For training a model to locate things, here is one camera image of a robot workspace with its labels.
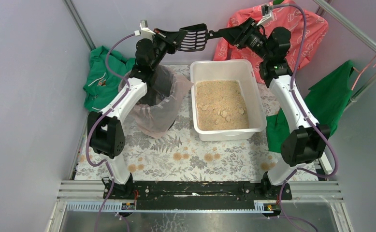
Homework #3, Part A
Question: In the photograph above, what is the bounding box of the green shirt back left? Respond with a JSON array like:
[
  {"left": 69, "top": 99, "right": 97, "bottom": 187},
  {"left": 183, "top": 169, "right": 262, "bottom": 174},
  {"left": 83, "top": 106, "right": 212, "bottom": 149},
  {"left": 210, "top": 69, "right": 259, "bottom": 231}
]
[{"left": 83, "top": 46, "right": 135, "bottom": 112}]

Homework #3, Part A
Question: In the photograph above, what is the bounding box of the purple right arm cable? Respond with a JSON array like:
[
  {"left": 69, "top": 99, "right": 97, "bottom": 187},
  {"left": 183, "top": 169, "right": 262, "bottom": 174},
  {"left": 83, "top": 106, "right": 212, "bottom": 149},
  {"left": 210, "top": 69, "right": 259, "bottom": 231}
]
[{"left": 266, "top": 3, "right": 339, "bottom": 232}]

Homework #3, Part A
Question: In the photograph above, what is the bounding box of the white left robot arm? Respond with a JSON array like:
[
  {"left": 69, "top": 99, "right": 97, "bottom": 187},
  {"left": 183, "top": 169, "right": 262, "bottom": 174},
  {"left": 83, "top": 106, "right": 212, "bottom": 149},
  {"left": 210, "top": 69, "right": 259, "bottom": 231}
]
[{"left": 87, "top": 29, "right": 192, "bottom": 187}]

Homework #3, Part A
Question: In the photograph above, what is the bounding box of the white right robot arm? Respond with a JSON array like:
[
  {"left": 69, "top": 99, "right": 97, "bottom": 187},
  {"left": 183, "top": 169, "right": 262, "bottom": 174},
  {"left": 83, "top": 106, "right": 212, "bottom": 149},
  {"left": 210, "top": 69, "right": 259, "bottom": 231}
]
[{"left": 206, "top": 18, "right": 331, "bottom": 186}]

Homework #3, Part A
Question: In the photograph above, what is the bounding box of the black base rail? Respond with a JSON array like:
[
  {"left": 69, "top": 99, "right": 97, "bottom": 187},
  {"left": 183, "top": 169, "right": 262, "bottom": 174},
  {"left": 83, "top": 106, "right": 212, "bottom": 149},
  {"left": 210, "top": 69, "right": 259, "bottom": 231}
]
[{"left": 101, "top": 177, "right": 292, "bottom": 210}]

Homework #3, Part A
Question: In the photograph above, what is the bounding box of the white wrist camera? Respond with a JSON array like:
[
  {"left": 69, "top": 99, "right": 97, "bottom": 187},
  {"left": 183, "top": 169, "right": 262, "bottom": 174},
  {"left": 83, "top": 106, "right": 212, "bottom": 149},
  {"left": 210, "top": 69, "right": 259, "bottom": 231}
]
[
  {"left": 140, "top": 20, "right": 155, "bottom": 39},
  {"left": 257, "top": 4, "right": 277, "bottom": 27}
]

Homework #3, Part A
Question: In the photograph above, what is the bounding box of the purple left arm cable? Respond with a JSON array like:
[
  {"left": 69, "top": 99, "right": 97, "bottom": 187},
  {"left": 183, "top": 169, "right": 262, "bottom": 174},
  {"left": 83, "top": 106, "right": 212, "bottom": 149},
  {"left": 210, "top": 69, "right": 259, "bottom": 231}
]
[{"left": 85, "top": 32, "right": 142, "bottom": 232}]

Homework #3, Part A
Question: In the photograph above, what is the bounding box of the white litter box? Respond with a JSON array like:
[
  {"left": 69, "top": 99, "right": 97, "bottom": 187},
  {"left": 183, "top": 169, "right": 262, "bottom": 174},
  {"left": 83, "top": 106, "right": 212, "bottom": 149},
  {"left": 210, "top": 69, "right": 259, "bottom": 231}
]
[{"left": 190, "top": 59, "right": 267, "bottom": 142}]

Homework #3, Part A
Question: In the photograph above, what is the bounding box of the metal clothes rack bar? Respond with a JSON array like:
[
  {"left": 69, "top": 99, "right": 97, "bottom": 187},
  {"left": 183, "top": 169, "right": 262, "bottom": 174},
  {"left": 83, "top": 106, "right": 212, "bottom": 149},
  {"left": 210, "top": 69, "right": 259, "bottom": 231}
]
[{"left": 313, "top": 0, "right": 376, "bottom": 105}]

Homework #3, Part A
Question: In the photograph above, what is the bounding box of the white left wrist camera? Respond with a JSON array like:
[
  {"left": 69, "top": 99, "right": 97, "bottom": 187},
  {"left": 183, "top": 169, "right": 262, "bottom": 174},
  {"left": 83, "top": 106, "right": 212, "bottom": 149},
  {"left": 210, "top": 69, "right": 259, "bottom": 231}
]
[{"left": 140, "top": 20, "right": 155, "bottom": 39}]

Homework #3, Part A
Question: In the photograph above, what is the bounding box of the floral table mat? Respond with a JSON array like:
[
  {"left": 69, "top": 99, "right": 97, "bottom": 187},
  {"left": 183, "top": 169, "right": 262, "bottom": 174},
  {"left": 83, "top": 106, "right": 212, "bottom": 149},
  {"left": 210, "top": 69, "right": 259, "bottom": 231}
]
[{"left": 74, "top": 65, "right": 318, "bottom": 182}]

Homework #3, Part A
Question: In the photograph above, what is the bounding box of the green shirt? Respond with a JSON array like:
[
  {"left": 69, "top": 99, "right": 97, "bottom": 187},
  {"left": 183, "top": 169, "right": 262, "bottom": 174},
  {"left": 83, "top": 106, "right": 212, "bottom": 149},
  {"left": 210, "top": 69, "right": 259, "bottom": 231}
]
[
  {"left": 83, "top": 46, "right": 135, "bottom": 112},
  {"left": 267, "top": 60, "right": 355, "bottom": 153}
]

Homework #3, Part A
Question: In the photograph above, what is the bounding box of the pink plastic bin liner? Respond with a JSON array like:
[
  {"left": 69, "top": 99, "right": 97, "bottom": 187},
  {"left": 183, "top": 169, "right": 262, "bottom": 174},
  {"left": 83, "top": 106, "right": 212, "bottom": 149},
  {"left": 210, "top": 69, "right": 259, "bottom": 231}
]
[{"left": 121, "top": 65, "right": 193, "bottom": 139}]

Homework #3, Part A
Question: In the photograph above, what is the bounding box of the beige cat litter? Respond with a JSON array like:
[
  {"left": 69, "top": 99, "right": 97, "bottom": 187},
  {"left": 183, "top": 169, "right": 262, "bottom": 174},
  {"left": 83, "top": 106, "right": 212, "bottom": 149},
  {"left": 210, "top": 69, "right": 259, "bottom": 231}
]
[{"left": 195, "top": 80, "right": 249, "bottom": 131}]

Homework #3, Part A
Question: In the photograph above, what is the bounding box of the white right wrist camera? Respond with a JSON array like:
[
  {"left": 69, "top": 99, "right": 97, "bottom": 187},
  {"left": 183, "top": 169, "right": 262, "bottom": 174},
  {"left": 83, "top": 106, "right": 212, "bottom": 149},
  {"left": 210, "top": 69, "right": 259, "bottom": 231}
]
[{"left": 257, "top": 4, "right": 277, "bottom": 27}]

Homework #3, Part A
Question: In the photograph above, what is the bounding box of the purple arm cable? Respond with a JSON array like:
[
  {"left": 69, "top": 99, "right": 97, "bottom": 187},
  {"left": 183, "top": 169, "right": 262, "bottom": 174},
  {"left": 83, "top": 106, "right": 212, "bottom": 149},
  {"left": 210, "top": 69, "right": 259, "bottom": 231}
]
[
  {"left": 85, "top": 32, "right": 142, "bottom": 232},
  {"left": 266, "top": 3, "right": 339, "bottom": 232}
]

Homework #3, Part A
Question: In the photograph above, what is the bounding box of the black litter scoop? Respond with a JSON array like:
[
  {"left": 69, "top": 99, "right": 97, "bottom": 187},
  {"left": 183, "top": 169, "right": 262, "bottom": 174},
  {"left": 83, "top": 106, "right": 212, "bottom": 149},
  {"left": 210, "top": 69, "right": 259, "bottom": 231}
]
[{"left": 177, "top": 23, "right": 215, "bottom": 52}]

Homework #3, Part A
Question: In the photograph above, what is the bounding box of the green shirt on right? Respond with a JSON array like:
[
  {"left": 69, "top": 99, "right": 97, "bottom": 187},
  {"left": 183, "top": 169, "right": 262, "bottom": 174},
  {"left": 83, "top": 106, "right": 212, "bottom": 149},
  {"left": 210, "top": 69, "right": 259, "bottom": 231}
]
[{"left": 267, "top": 60, "right": 355, "bottom": 153}]

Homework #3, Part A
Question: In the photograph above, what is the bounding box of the pink patterned garment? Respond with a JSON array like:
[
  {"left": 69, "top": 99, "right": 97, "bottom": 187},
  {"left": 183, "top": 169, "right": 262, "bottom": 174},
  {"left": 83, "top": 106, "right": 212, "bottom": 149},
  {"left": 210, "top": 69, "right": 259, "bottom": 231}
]
[{"left": 212, "top": 0, "right": 330, "bottom": 86}]

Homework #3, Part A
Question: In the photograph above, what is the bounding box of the black trash bin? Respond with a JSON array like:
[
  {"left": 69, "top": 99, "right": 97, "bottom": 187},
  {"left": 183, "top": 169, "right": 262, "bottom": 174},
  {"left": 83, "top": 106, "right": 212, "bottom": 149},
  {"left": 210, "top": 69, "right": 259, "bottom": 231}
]
[{"left": 130, "top": 66, "right": 175, "bottom": 134}]

